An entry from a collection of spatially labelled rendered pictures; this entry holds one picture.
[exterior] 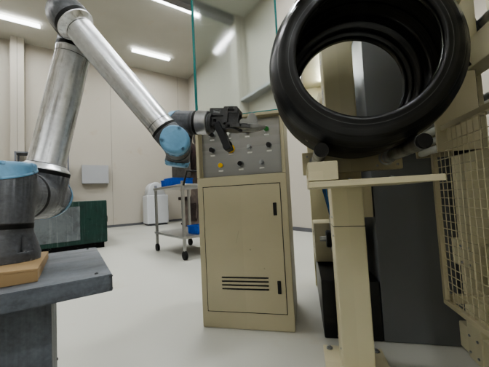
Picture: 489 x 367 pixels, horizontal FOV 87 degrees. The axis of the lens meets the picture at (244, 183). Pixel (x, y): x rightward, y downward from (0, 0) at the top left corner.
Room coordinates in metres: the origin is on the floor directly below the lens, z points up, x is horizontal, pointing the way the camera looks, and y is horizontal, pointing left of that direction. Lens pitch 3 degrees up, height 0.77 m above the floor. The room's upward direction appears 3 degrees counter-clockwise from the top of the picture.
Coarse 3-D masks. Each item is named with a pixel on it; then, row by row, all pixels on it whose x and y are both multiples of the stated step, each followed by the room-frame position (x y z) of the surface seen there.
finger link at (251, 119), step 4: (252, 112) 0.91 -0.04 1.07; (248, 116) 0.91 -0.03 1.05; (252, 116) 0.91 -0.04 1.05; (240, 120) 0.91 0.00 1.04; (244, 120) 0.91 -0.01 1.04; (248, 120) 0.91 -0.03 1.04; (252, 120) 0.91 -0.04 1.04; (256, 120) 0.91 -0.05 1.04; (252, 124) 0.90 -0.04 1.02; (256, 124) 0.90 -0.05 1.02; (240, 128) 0.91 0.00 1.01; (244, 128) 0.91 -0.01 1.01; (248, 128) 0.91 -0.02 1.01; (252, 128) 0.90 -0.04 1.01; (256, 128) 0.91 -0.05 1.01; (260, 128) 0.91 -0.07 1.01
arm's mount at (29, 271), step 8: (48, 256) 0.87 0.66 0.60; (8, 264) 0.65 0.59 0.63; (16, 264) 0.65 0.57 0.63; (24, 264) 0.65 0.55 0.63; (32, 264) 0.64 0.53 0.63; (40, 264) 0.65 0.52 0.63; (0, 272) 0.57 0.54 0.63; (8, 272) 0.57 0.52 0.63; (16, 272) 0.58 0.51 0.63; (24, 272) 0.59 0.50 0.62; (32, 272) 0.60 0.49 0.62; (40, 272) 0.65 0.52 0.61; (0, 280) 0.57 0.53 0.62; (8, 280) 0.57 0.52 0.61; (16, 280) 0.58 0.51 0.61; (24, 280) 0.59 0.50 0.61; (32, 280) 0.59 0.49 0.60
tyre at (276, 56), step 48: (336, 0) 0.88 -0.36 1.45; (384, 0) 0.87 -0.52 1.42; (432, 0) 0.69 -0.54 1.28; (288, 48) 0.78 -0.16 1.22; (384, 48) 0.99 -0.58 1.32; (432, 48) 0.87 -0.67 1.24; (288, 96) 0.79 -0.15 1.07; (432, 96) 0.69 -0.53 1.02; (336, 144) 0.79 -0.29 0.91; (384, 144) 0.76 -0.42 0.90
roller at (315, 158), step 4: (320, 144) 0.78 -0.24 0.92; (324, 144) 0.78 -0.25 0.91; (316, 148) 0.79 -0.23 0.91; (320, 148) 0.78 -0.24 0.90; (324, 148) 0.78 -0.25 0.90; (328, 148) 0.78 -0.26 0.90; (316, 152) 0.79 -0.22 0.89; (320, 152) 0.79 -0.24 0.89; (324, 152) 0.78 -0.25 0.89; (312, 156) 0.91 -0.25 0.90; (316, 156) 0.81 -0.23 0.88; (320, 156) 0.79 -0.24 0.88; (324, 156) 0.79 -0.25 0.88; (312, 160) 0.97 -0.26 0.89; (316, 160) 0.89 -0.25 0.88; (320, 160) 0.87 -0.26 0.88
